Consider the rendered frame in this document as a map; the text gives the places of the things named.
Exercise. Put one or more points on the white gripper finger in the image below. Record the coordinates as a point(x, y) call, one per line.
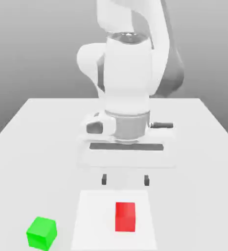
point(104, 178)
point(146, 179)

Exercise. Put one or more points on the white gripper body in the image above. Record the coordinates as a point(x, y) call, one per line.
point(125, 156)

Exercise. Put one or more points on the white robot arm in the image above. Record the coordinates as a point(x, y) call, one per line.
point(127, 74)

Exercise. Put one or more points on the small red cube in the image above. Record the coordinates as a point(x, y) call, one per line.
point(125, 216)

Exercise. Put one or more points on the small green cube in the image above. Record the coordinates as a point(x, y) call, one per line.
point(41, 233)

